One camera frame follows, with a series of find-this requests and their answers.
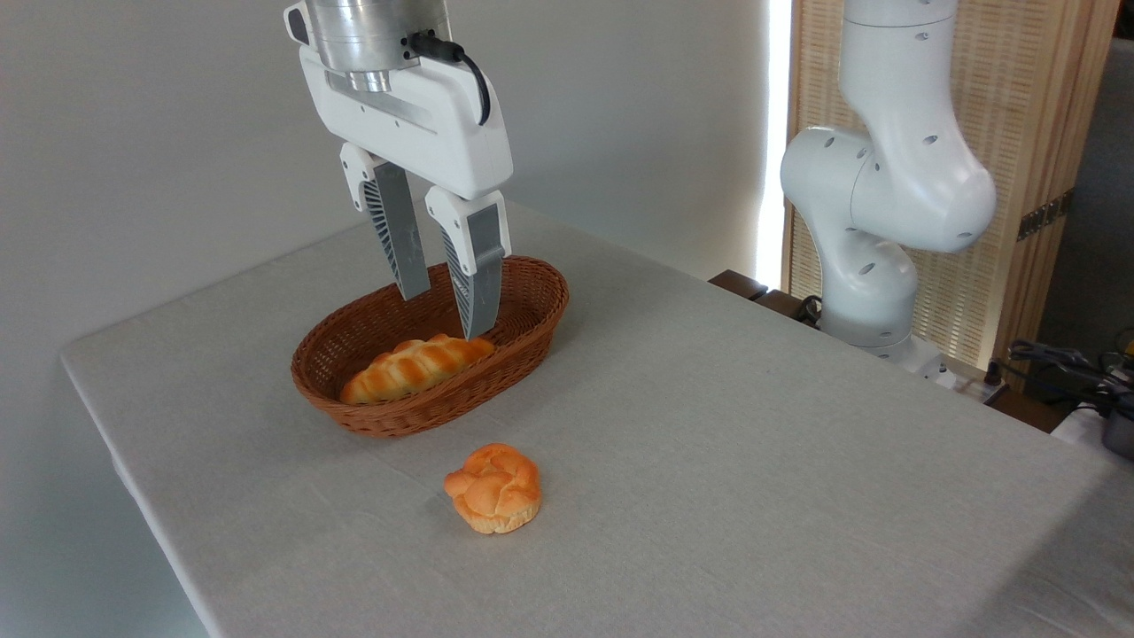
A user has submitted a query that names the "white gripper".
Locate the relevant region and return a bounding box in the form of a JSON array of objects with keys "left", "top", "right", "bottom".
[{"left": 299, "top": 44, "right": 515, "bottom": 341}]

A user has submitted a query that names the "long braided bread loaf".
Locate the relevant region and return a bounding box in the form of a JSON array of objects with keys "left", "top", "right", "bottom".
[{"left": 340, "top": 333, "right": 495, "bottom": 406}]

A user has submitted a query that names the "round knotted bread roll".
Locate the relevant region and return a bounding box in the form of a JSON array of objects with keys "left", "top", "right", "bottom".
[{"left": 443, "top": 443, "right": 543, "bottom": 535}]

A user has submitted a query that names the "brown wicker basket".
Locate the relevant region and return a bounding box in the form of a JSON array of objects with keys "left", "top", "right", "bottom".
[{"left": 291, "top": 255, "right": 571, "bottom": 439}]

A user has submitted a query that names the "dark wooden furniture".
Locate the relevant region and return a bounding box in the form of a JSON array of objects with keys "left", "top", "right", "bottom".
[{"left": 709, "top": 269, "right": 825, "bottom": 329}]

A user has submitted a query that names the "grey tablecloth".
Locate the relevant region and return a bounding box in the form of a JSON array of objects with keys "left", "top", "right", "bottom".
[{"left": 60, "top": 199, "right": 1134, "bottom": 638}]

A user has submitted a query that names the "wooden slatted screen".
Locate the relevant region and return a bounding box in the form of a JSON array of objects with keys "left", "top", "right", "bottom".
[{"left": 782, "top": 0, "right": 1122, "bottom": 373}]

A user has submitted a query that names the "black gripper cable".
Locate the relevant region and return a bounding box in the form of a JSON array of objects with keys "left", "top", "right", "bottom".
[{"left": 406, "top": 32, "right": 493, "bottom": 126}]

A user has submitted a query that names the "black cable bundle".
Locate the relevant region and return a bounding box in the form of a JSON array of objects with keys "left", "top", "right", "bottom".
[{"left": 1007, "top": 339, "right": 1134, "bottom": 417}]

